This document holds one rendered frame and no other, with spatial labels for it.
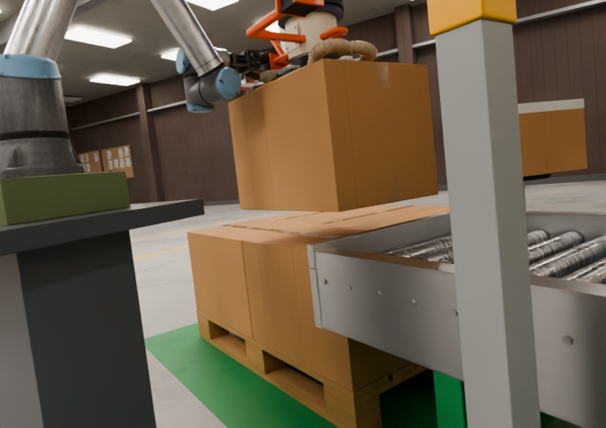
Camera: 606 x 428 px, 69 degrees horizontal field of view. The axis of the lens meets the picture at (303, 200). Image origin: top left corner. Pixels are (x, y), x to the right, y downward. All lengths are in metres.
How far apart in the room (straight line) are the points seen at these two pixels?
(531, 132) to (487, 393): 2.28
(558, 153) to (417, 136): 1.60
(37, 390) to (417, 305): 0.75
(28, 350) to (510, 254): 0.87
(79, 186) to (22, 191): 0.11
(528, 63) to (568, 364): 9.17
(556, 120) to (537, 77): 6.86
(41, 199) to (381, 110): 0.86
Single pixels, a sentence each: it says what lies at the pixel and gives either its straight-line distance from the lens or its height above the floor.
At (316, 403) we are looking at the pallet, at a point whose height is 0.02.
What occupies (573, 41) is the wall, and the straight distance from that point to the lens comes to 9.79.
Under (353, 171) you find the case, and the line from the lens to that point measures 1.19.
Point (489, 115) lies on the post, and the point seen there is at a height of 0.83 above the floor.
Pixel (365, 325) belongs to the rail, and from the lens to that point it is 0.99.
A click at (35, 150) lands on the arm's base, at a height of 0.89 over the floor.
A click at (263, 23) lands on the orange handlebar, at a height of 1.19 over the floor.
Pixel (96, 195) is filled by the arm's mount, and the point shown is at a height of 0.79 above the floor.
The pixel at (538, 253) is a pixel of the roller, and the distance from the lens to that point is 1.19.
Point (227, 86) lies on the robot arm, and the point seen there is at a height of 1.07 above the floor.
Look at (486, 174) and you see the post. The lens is 0.51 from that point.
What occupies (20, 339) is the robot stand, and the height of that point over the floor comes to 0.52.
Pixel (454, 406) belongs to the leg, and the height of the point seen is 0.35.
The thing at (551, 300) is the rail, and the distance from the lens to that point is 0.71.
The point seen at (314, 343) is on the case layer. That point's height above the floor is 0.24.
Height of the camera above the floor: 0.80
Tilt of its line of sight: 4 degrees down
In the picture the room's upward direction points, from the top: 6 degrees counter-clockwise
